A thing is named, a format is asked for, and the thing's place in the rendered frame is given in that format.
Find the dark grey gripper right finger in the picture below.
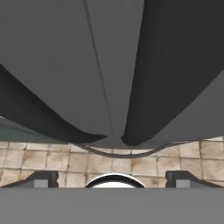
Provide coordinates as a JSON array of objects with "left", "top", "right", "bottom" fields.
[{"left": 164, "top": 170, "right": 224, "bottom": 189}]

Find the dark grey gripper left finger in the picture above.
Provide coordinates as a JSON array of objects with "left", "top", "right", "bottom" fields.
[{"left": 0, "top": 170, "right": 60, "bottom": 189}]

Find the dark green cabinet panel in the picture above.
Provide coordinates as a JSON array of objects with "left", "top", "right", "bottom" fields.
[{"left": 0, "top": 115, "right": 73, "bottom": 144}]

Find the white round thing black rim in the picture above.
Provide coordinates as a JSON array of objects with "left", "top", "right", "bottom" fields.
[{"left": 84, "top": 172, "right": 147, "bottom": 189}]

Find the dark fridge door handle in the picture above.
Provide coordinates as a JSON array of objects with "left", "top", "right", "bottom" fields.
[
  {"left": 0, "top": 63, "right": 108, "bottom": 144},
  {"left": 120, "top": 0, "right": 224, "bottom": 147}
]

